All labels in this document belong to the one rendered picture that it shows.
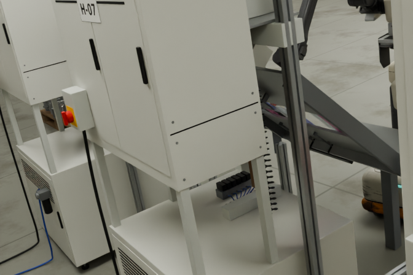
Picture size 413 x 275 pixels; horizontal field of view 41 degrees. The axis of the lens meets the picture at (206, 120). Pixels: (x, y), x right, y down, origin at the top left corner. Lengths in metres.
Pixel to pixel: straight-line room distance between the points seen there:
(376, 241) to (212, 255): 1.32
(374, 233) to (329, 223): 1.12
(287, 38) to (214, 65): 0.24
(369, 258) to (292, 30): 1.61
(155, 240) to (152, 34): 0.93
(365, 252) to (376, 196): 0.34
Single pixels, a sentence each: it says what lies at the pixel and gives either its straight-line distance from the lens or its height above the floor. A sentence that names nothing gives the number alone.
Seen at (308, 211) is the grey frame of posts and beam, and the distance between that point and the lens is 1.80.
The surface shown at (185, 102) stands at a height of 1.24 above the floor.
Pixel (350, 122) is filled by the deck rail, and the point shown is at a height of 0.98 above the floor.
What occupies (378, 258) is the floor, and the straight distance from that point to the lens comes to 2.94.
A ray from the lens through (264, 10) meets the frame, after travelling 1.73.
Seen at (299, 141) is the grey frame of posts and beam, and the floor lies 1.02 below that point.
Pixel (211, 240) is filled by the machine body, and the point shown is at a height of 0.62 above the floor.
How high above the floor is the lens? 1.66
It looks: 19 degrees down
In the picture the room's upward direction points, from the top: 10 degrees counter-clockwise
